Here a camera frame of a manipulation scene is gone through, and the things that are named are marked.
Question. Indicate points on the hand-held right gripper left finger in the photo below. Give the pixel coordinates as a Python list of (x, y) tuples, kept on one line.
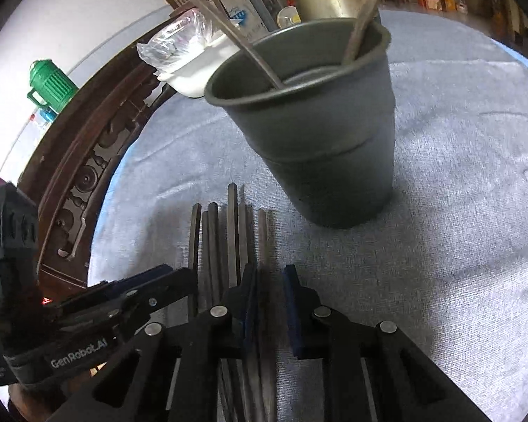
[(249, 299)]

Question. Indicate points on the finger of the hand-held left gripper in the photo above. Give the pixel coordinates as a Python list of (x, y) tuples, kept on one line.
[(149, 278), (171, 285)]

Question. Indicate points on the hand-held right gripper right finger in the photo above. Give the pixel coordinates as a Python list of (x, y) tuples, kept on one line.
[(290, 307)]

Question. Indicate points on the bundle of dark chopsticks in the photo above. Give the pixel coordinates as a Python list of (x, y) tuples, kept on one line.
[(233, 237)]

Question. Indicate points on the grey metal utensil cup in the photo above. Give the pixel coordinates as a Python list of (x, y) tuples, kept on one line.
[(325, 140)]

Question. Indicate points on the thin dark chopstick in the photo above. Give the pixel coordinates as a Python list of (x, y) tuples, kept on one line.
[(363, 9), (229, 30)]

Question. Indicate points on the carved dark wooden furniture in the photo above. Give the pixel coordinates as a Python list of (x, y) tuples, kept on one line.
[(79, 149)]

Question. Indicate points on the small blue bottle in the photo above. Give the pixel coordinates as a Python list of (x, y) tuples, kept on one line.
[(46, 115)]

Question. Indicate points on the green plastic jug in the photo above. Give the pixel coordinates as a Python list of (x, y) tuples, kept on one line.
[(50, 83)]

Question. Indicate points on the grey-blue towel cloth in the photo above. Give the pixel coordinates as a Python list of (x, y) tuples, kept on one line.
[(444, 184)]

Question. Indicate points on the white bowl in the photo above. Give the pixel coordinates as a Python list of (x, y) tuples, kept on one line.
[(193, 77)]

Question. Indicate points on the white box with blue label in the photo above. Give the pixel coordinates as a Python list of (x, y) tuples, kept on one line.
[(246, 13)]

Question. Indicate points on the small glass jar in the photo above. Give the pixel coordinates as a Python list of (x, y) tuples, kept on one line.
[(289, 17)]

